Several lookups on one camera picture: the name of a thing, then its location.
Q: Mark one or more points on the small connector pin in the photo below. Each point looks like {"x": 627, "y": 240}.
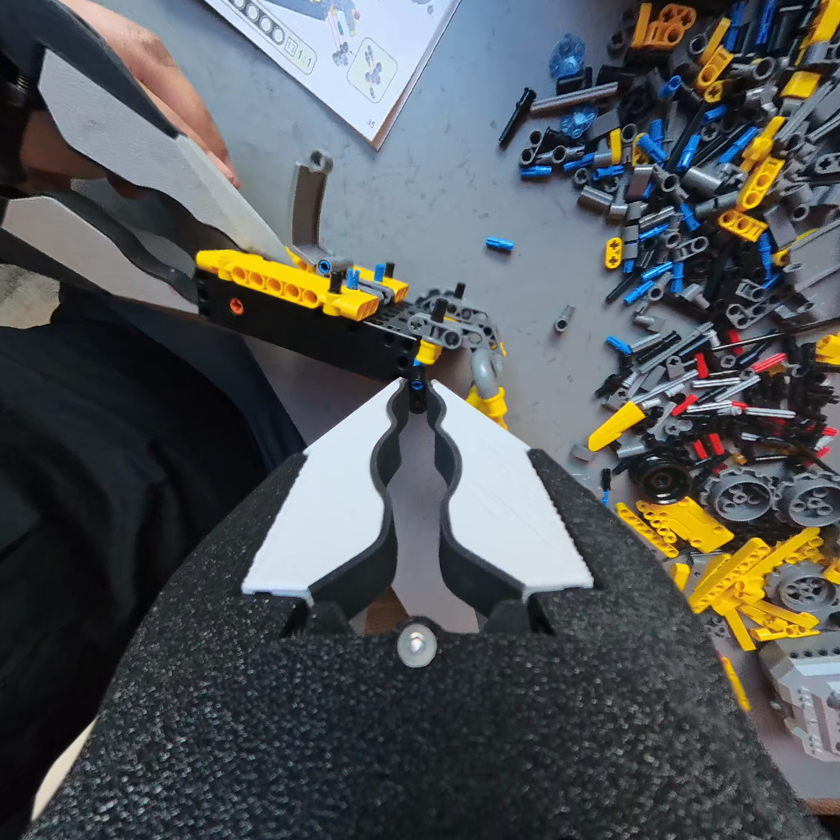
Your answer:
{"x": 416, "y": 390}

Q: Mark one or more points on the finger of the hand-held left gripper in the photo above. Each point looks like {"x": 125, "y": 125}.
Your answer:
{"x": 79, "y": 236}
{"x": 145, "y": 164}

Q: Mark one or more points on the pile of loose brick parts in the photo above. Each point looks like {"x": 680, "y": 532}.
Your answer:
{"x": 735, "y": 263}

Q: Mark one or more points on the yellow black brick vehicle model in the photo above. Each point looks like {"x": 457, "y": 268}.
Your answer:
{"x": 315, "y": 322}

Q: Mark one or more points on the loose blue pin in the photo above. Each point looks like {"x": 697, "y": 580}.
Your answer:
{"x": 499, "y": 244}

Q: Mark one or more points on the grey desk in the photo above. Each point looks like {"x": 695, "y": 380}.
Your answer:
{"x": 433, "y": 197}

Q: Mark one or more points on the person's left hand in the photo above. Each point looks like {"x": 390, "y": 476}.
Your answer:
{"x": 158, "y": 72}

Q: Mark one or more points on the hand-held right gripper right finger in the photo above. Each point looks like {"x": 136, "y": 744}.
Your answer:
{"x": 519, "y": 519}

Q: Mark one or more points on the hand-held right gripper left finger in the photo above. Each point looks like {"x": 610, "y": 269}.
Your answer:
{"x": 315, "y": 525}

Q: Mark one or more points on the instruction booklet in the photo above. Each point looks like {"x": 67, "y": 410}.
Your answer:
{"x": 341, "y": 53}

